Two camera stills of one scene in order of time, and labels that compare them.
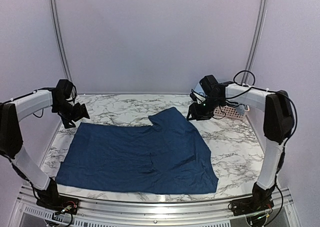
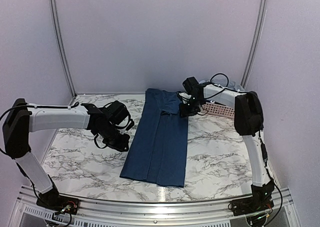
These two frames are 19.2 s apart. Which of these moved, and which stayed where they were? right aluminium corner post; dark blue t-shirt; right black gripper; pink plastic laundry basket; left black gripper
Moved: dark blue t-shirt; right black gripper; left black gripper
Stayed: right aluminium corner post; pink plastic laundry basket
